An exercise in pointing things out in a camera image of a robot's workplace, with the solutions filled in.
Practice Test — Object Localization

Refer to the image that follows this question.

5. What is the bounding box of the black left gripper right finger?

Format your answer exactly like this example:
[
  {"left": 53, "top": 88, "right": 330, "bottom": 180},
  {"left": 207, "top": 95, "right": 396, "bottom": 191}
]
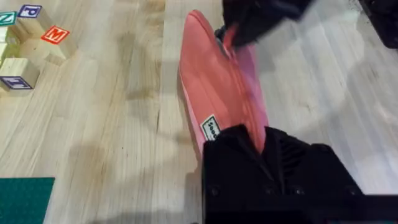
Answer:
[{"left": 263, "top": 126, "right": 364, "bottom": 197}]

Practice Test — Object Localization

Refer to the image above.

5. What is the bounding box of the heap of wooden letter blocks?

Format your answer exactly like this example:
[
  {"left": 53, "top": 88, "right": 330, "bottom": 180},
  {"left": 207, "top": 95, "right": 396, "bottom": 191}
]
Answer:
[{"left": 0, "top": 3, "right": 78, "bottom": 94}]

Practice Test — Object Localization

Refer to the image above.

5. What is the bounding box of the green board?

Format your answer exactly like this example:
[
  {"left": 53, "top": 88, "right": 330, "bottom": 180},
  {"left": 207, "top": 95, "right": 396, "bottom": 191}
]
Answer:
[{"left": 0, "top": 177, "right": 56, "bottom": 224}]

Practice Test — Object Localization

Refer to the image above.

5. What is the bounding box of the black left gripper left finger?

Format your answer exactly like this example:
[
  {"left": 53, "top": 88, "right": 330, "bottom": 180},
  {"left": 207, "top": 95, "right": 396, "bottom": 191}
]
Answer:
[{"left": 201, "top": 124, "right": 282, "bottom": 200}]

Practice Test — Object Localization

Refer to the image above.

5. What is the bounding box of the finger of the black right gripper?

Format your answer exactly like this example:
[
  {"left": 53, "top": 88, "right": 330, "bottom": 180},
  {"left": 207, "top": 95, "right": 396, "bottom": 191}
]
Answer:
[
  {"left": 234, "top": 0, "right": 313, "bottom": 48},
  {"left": 221, "top": 0, "right": 300, "bottom": 32}
]

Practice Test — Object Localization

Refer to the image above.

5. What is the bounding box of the pink zip bag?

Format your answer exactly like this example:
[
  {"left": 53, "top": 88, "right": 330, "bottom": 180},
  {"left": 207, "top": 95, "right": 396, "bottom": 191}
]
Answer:
[{"left": 178, "top": 9, "right": 270, "bottom": 156}]

